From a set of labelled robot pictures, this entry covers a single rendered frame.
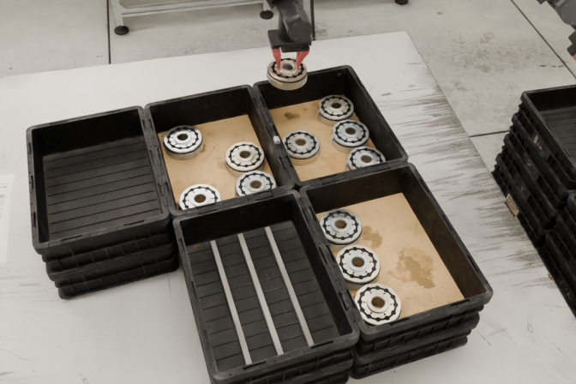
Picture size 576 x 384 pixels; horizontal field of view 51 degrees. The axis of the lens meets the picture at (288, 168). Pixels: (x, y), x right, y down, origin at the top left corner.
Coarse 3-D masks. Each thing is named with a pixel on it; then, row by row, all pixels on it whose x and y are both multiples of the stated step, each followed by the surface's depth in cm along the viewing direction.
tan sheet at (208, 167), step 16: (208, 128) 171; (224, 128) 171; (240, 128) 171; (160, 144) 166; (208, 144) 166; (224, 144) 166; (256, 144) 167; (176, 160) 162; (192, 160) 162; (208, 160) 162; (224, 160) 162; (176, 176) 158; (192, 176) 158; (208, 176) 158; (224, 176) 159; (272, 176) 159; (176, 192) 155; (224, 192) 155
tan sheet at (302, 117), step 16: (272, 112) 175; (288, 112) 176; (304, 112) 176; (288, 128) 171; (304, 128) 171; (320, 128) 172; (320, 144) 167; (368, 144) 168; (320, 160) 163; (336, 160) 163; (304, 176) 159; (320, 176) 159
